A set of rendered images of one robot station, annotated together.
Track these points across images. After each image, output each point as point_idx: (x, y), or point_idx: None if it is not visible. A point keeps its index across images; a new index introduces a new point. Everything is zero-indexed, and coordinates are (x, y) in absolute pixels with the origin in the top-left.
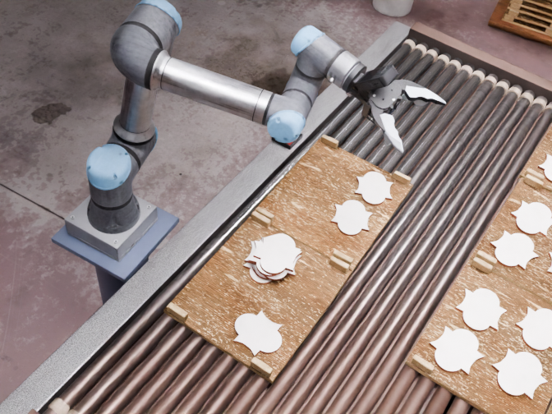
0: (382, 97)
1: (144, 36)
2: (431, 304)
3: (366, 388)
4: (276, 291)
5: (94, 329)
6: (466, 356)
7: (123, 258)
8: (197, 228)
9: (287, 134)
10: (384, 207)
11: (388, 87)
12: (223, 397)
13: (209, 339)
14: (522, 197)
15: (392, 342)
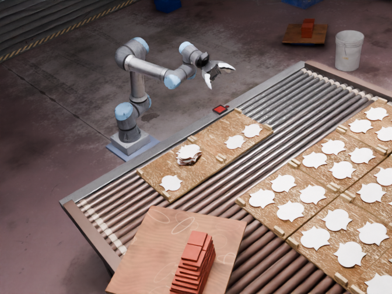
0: (207, 67)
1: (125, 49)
2: (260, 180)
3: (213, 210)
4: (186, 168)
5: (106, 177)
6: (265, 201)
7: (130, 154)
8: (163, 144)
9: (171, 84)
10: (254, 139)
11: (210, 63)
12: (147, 206)
13: (150, 184)
14: (331, 138)
15: None
